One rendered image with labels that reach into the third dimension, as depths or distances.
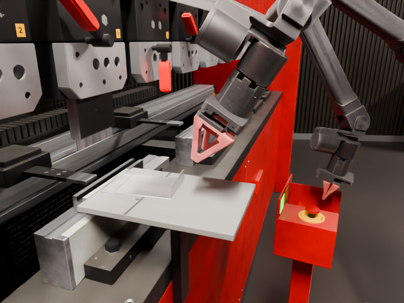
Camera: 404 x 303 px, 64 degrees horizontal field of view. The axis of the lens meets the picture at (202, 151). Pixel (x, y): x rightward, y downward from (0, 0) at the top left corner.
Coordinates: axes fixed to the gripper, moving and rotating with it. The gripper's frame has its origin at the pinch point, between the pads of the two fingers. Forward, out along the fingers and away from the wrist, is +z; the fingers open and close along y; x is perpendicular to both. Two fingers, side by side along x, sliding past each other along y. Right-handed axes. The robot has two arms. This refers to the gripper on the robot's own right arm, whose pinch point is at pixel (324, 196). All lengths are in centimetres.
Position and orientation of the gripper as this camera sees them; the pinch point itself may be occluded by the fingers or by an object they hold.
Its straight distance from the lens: 106.6
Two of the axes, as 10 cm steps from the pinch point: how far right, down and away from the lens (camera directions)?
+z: -2.1, 8.8, 4.3
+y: -8.9, -3.6, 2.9
